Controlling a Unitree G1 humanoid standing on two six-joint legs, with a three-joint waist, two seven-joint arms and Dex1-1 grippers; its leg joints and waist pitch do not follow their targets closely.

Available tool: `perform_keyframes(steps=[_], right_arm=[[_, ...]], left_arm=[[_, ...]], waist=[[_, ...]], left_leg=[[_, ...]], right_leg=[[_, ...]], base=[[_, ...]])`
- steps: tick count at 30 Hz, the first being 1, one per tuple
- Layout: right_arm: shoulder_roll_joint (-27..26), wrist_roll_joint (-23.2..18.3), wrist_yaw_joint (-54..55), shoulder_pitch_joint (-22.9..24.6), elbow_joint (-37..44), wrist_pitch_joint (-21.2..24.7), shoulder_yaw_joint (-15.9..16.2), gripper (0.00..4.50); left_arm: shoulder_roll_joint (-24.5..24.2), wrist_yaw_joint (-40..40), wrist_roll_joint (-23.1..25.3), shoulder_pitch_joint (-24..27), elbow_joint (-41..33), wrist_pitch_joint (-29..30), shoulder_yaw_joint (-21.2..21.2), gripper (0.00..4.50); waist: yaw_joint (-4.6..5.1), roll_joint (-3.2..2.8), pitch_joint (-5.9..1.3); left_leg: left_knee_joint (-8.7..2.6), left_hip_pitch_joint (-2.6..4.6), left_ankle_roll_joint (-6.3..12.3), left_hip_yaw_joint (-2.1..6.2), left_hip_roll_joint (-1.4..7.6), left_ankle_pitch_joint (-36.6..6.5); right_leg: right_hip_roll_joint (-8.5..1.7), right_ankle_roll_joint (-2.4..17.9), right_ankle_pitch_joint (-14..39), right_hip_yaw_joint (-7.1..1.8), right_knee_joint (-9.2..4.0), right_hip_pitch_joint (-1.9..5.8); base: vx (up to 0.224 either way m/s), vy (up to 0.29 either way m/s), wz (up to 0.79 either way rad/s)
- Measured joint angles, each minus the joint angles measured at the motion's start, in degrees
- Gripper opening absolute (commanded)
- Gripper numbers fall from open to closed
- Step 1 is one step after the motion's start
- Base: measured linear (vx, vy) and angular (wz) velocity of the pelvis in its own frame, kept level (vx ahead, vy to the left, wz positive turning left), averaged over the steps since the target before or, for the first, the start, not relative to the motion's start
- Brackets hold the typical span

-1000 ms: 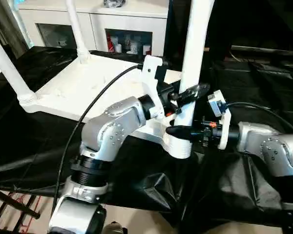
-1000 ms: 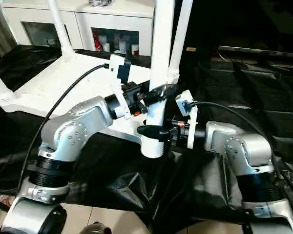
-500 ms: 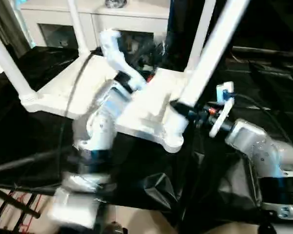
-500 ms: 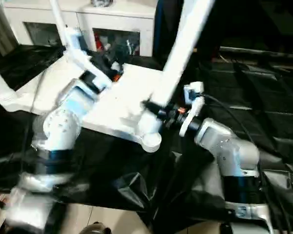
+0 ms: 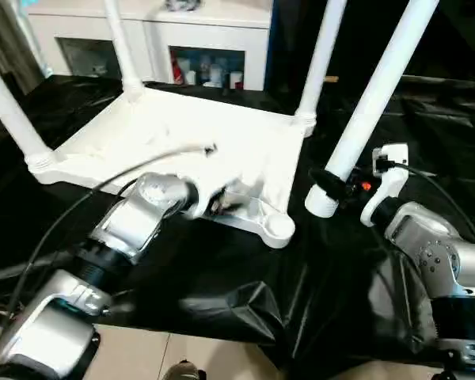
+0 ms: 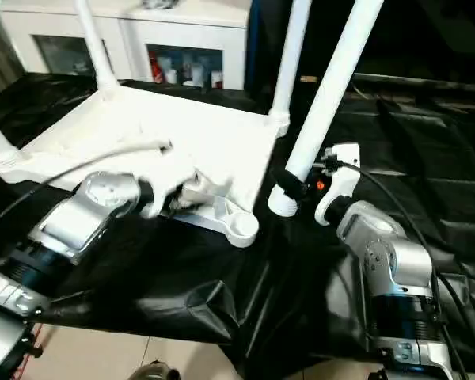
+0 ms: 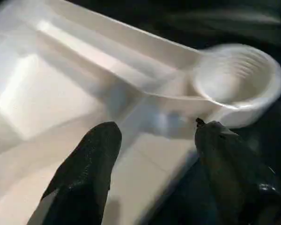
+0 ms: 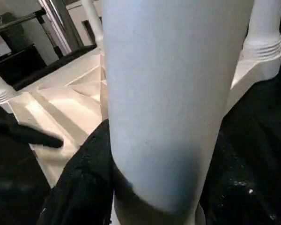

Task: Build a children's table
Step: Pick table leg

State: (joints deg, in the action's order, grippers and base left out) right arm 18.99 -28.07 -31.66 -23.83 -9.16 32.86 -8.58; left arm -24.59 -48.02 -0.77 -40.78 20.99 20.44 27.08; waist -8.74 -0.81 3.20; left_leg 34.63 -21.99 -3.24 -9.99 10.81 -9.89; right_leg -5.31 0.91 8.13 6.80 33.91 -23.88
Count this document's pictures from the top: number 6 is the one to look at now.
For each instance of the white plastic table top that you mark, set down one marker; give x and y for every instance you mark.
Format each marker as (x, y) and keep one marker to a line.
(182, 130)

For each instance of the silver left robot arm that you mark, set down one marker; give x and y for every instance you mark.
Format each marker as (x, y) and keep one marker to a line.
(79, 221)

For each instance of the black mat cloth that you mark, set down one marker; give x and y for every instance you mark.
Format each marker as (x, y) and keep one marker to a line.
(419, 138)

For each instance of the grey metal bar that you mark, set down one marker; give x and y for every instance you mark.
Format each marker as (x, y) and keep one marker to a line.
(419, 83)

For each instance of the white glass-door cabinet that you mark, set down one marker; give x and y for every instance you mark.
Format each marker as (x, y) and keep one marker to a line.
(162, 31)

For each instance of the grey bundle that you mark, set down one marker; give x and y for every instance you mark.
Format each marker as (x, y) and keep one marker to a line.
(160, 4)

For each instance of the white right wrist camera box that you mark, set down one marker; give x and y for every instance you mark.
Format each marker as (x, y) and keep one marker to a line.
(340, 174)

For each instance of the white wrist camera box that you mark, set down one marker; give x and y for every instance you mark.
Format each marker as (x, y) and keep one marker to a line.
(340, 174)
(168, 186)

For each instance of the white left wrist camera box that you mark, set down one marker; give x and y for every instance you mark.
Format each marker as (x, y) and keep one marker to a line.
(168, 186)

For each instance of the black folding table frame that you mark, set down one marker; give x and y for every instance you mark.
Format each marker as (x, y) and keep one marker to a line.
(27, 348)

